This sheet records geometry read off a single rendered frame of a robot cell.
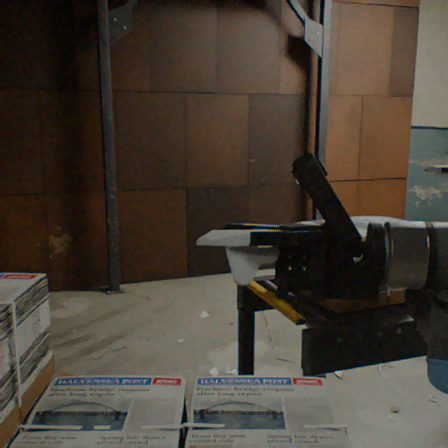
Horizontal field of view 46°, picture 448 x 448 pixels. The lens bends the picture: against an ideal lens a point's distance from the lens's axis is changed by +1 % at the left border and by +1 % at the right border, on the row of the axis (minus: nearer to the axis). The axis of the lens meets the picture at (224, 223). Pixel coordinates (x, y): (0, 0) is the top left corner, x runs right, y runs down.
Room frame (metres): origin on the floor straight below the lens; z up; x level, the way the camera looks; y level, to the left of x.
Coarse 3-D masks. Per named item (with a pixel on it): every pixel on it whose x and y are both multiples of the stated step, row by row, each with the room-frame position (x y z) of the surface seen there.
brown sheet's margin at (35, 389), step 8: (48, 368) 0.99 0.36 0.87; (40, 376) 0.95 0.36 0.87; (48, 376) 0.99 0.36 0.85; (32, 384) 0.91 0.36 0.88; (40, 384) 0.95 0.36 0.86; (32, 392) 0.91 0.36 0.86; (40, 392) 0.95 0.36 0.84; (24, 400) 0.87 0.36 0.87; (32, 400) 0.90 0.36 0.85; (16, 408) 0.83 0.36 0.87; (24, 408) 0.87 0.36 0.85; (8, 416) 0.80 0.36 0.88; (16, 416) 0.83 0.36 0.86; (24, 416) 0.86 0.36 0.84; (8, 424) 0.80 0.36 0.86; (16, 424) 0.83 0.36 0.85; (0, 432) 0.76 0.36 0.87; (8, 432) 0.80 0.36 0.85; (0, 440) 0.76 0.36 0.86; (8, 440) 0.79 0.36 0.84
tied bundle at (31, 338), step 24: (0, 288) 0.93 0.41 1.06; (24, 288) 0.93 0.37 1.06; (0, 312) 0.82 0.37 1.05; (24, 312) 0.91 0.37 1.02; (48, 312) 1.02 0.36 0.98; (0, 336) 0.81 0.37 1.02; (24, 336) 0.90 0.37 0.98; (48, 336) 1.03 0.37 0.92; (0, 360) 0.80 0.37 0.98; (24, 360) 0.90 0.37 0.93; (48, 360) 1.01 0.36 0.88; (0, 384) 0.79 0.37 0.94; (24, 384) 0.89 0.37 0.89; (0, 408) 0.79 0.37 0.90
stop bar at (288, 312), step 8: (256, 288) 1.66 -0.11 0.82; (264, 296) 1.59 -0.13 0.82; (272, 296) 1.57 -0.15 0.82; (272, 304) 1.53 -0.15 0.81; (280, 304) 1.50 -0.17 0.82; (280, 312) 1.48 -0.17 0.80; (288, 312) 1.43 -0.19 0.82; (296, 312) 1.43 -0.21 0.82; (296, 320) 1.38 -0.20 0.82; (304, 320) 1.39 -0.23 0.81
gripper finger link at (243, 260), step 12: (204, 240) 0.53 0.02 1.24; (216, 240) 0.52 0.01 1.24; (228, 240) 0.53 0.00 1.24; (240, 240) 0.53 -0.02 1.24; (228, 252) 0.53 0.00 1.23; (240, 252) 0.53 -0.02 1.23; (252, 252) 0.54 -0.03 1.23; (264, 252) 0.54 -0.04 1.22; (276, 252) 0.55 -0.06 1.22; (240, 264) 0.53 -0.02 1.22; (252, 264) 0.54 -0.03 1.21; (240, 276) 0.53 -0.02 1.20; (252, 276) 0.53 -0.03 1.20
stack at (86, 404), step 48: (48, 384) 1.02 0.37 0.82; (96, 384) 0.99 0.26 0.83; (144, 384) 1.00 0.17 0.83; (240, 384) 1.00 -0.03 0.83; (288, 384) 1.00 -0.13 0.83; (48, 432) 0.83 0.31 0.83; (96, 432) 0.83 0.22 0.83; (144, 432) 0.83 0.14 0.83; (192, 432) 0.83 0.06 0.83; (240, 432) 0.83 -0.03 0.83; (288, 432) 0.83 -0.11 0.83; (336, 432) 0.83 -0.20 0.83
